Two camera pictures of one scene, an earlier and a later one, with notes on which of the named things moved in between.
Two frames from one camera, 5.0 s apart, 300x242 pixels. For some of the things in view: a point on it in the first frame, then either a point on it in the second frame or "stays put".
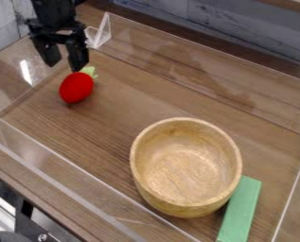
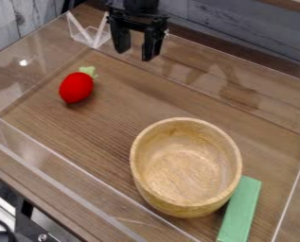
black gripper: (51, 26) → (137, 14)
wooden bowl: (187, 166) stays put
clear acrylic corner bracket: (98, 36) stays put
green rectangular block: (241, 211) stays put
